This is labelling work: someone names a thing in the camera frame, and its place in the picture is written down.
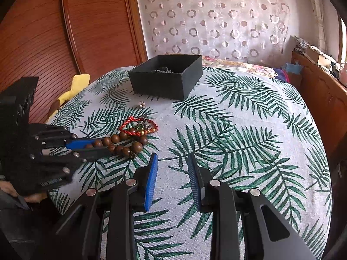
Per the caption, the blue and red blanket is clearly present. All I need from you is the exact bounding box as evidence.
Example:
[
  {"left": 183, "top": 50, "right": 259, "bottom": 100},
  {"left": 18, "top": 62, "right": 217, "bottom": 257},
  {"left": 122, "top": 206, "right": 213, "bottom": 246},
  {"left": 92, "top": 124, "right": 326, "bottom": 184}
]
[{"left": 273, "top": 68, "right": 291, "bottom": 83}]

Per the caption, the black cardboard box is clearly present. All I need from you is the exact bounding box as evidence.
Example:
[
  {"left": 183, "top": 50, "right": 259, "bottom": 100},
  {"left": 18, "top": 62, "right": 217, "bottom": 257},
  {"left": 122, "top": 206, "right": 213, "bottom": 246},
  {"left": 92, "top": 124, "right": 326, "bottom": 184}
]
[{"left": 128, "top": 54, "right": 203, "bottom": 101}]

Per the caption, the floral bedspread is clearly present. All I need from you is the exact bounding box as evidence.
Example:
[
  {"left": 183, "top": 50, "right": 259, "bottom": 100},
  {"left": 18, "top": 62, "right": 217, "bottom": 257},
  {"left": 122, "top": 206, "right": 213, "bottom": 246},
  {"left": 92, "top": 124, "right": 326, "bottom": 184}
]
[{"left": 202, "top": 55, "right": 286, "bottom": 80}]

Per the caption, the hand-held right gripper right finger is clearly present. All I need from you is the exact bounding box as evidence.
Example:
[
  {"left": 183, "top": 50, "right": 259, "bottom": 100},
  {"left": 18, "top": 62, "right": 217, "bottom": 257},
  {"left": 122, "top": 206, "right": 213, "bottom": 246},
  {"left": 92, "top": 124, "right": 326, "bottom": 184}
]
[{"left": 187, "top": 153, "right": 316, "bottom": 260}]

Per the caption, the wooden cabinet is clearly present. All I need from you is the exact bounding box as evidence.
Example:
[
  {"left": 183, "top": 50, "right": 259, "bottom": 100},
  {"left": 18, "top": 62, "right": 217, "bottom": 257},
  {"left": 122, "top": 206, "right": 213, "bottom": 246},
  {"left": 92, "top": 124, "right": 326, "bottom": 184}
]
[{"left": 290, "top": 51, "right": 347, "bottom": 156}]

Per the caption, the person's left hand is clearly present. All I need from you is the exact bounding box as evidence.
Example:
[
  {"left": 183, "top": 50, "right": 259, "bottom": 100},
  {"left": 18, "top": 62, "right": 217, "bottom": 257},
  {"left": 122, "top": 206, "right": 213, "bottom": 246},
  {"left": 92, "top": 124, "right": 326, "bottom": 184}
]
[{"left": 0, "top": 180, "right": 48, "bottom": 204}]

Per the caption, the silver charm pendant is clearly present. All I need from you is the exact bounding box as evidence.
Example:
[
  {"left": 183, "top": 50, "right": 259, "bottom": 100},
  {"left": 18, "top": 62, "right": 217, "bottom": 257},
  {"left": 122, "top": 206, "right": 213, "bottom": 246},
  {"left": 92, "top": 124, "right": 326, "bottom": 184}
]
[{"left": 140, "top": 115, "right": 153, "bottom": 131}]

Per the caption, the open cardboard box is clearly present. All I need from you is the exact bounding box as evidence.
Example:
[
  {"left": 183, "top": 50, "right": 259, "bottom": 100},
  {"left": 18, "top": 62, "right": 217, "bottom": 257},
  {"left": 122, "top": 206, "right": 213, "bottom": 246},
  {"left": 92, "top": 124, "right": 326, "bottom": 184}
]
[{"left": 306, "top": 45, "right": 337, "bottom": 66}]

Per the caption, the wooden slatted wardrobe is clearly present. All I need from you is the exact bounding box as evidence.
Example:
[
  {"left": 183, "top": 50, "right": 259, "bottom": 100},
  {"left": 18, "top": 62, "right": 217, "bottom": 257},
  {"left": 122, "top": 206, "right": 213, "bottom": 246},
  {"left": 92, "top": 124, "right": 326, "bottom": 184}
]
[{"left": 0, "top": 0, "right": 149, "bottom": 126}]

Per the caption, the pile of patterned packets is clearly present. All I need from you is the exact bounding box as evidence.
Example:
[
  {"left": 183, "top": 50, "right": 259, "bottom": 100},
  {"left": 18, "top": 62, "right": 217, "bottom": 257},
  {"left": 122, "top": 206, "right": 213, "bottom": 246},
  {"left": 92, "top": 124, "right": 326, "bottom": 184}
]
[{"left": 293, "top": 35, "right": 310, "bottom": 52}]

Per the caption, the leaf print cloth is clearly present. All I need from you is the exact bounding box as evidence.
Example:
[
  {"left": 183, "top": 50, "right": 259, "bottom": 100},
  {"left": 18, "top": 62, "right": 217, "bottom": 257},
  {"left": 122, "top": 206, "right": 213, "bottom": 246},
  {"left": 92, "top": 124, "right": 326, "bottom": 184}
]
[{"left": 46, "top": 65, "right": 333, "bottom": 260}]

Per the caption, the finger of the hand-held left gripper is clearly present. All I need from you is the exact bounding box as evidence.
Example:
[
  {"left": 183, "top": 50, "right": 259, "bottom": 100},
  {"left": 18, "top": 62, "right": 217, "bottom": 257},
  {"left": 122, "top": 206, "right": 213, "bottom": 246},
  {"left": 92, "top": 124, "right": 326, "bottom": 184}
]
[
  {"left": 30, "top": 149, "right": 116, "bottom": 174},
  {"left": 30, "top": 124, "right": 95, "bottom": 151}
]

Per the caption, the silver beaded necklace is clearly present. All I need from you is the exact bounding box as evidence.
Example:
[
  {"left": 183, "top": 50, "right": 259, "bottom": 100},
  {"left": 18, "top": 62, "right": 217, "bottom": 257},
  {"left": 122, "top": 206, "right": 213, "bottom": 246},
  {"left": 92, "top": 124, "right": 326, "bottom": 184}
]
[{"left": 151, "top": 66, "right": 176, "bottom": 74}]

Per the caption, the yellow plush toy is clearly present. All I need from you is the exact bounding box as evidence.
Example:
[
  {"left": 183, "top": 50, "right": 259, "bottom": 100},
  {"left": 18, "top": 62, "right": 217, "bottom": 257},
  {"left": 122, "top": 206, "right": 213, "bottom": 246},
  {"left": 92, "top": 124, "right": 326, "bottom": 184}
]
[{"left": 46, "top": 74, "right": 92, "bottom": 123}]

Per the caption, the red string bracelet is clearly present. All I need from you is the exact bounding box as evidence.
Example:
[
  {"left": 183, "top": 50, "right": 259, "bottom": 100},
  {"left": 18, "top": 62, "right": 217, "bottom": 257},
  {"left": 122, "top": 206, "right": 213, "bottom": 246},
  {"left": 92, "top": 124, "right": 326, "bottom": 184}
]
[{"left": 119, "top": 116, "right": 158, "bottom": 137}]

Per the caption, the window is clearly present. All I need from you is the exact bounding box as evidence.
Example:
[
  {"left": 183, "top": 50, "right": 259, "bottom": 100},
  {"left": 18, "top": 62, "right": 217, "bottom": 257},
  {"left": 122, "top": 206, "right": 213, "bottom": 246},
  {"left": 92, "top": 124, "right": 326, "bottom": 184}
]
[{"left": 337, "top": 13, "right": 347, "bottom": 61}]

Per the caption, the wooden bead bracelet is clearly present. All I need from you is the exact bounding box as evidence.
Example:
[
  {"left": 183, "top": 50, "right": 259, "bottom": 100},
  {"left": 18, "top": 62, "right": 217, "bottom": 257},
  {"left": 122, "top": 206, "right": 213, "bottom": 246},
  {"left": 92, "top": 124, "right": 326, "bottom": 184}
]
[{"left": 85, "top": 133, "right": 145, "bottom": 159}]

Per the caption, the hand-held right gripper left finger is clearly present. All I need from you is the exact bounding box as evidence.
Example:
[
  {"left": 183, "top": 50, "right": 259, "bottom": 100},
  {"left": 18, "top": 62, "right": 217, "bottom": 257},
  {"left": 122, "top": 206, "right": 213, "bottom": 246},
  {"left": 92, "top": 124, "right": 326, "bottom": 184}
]
[{"left": 54, "top": 152, "right": 159, "bottom": 260}]

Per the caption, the pale window curtain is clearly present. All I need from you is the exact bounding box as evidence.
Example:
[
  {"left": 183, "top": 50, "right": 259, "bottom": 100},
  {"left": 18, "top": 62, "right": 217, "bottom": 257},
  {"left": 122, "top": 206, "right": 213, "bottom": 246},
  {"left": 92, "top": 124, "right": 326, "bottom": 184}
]
[{"left": 306, "top": 0, "right": 326, "bottom": 47}]

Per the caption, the circle pattern sheer curtain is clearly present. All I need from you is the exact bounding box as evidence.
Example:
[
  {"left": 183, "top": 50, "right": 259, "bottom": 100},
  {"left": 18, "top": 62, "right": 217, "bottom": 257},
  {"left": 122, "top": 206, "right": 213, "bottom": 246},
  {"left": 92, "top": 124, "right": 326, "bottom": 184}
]
[{"left": 134, "top": 0, "right": 291, "bottom": 63}]

